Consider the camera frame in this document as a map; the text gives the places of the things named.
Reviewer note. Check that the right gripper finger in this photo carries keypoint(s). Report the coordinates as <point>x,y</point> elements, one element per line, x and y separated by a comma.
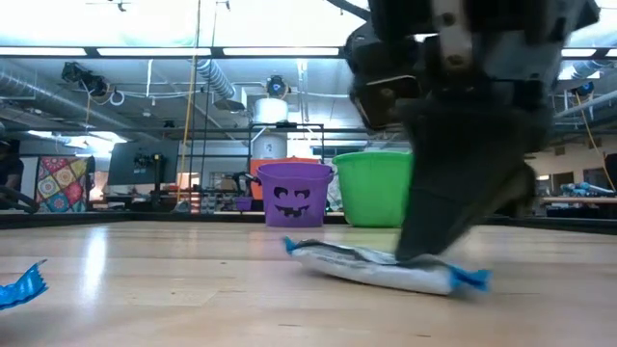
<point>516,193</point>
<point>458,168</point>

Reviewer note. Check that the green halloween bucket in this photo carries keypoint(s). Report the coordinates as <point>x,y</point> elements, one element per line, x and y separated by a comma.
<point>371,188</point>

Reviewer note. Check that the white blue Hershey's candy bar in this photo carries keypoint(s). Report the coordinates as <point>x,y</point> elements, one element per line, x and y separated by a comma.
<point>376,272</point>
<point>19,289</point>

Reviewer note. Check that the purple halloween face bucket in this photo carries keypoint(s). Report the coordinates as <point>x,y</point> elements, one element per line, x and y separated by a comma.
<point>294,176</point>

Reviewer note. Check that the wooden workbench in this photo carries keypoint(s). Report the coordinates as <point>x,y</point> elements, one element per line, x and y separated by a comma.
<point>578,200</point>

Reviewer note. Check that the pale blue tubular device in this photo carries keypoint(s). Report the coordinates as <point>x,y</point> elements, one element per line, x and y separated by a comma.
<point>588,189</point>

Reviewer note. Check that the white cylindrical tank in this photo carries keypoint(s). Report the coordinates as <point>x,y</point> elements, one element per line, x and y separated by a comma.
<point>270,111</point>

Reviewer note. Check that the long white light bar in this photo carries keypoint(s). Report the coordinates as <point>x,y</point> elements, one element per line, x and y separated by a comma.
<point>279,51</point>

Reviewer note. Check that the small purple bucket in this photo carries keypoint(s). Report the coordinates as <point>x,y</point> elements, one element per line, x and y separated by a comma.
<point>243,202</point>

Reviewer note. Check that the black monitor screen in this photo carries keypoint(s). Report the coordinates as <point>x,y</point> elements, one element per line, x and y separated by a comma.
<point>142,161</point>

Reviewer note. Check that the colourful patterned panel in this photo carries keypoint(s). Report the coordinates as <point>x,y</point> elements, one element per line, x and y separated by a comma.
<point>62,185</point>

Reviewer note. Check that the grey metal pipe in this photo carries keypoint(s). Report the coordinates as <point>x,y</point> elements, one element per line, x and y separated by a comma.
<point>48,98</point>

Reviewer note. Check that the black slanted bar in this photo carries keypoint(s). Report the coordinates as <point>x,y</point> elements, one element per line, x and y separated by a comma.
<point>21,202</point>

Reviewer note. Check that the person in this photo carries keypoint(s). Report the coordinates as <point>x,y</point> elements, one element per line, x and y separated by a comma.
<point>9,168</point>

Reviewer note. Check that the long silver air duct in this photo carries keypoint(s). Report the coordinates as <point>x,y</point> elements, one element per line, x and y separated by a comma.
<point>588,103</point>

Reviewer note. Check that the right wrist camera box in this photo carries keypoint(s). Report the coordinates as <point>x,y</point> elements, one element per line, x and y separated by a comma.
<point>385,91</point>

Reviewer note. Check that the black hanging camera unit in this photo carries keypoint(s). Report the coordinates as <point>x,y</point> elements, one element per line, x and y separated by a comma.
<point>276,87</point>
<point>84,79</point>

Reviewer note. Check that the black horizontal frame bar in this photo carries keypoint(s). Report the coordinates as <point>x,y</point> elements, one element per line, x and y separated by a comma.
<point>217,130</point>

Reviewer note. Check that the ribbed silver air duct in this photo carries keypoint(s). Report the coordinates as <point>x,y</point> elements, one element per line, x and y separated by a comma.
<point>214,79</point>

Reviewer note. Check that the black table edge rail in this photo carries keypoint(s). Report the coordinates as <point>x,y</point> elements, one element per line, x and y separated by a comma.
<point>72,221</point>

